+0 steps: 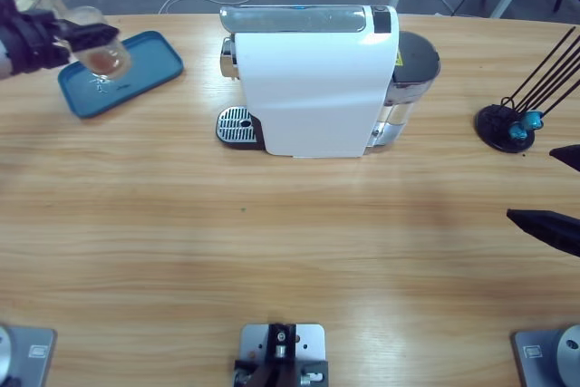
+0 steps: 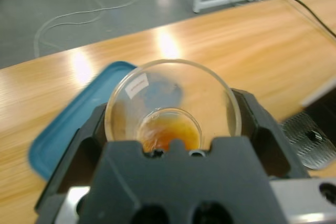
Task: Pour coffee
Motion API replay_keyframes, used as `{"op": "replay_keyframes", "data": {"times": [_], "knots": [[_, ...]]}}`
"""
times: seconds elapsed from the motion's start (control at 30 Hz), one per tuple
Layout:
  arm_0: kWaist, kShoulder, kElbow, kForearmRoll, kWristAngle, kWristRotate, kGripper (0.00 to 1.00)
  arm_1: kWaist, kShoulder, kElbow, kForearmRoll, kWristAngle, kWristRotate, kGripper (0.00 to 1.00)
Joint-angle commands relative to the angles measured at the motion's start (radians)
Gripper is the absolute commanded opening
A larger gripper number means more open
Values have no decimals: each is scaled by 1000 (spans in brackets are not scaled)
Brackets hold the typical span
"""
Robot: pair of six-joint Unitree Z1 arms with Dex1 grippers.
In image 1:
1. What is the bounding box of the silver coffee machine lever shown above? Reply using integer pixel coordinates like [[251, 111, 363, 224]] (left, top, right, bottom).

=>
[[218, 4, 371, 35]]

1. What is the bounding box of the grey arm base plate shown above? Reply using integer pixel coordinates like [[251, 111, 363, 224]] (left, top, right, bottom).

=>
[[510, 323, 580, 387], [0, 323, 59, 387]]

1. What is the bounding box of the white capsule coffee machine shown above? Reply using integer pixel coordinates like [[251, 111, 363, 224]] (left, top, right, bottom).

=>
[[218, 4, 402, 160]]

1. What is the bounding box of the clear water tank black lid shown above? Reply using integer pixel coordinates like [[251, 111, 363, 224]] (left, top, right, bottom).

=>
[[367, 30, 441, 149]]

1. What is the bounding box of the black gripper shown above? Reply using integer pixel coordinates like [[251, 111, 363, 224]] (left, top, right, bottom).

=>
[[0, 8, 121, 76]]

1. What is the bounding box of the black drip tray metal grate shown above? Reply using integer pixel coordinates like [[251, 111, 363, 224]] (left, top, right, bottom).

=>
[[215, 105, 264, 151]]

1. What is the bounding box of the white camera mount dark post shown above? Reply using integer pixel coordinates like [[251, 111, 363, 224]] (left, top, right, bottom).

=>
[[233, 322, 330, 387]]

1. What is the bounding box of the clear drinking glass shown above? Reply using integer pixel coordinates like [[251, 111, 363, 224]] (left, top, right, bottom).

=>
[[61, 5, 133, 81]]

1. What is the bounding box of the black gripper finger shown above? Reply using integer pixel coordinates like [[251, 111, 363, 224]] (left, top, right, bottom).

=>
[[548, 144, 580, 169], [506, 208, 580, 257]]

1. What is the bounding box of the black capsule holder with rods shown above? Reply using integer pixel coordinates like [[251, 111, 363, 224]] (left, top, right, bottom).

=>
[[474, 26, 580, 155]]

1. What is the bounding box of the teal plastic serving tray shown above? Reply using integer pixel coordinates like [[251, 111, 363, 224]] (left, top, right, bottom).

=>
[[57, 30, 185, 120]]

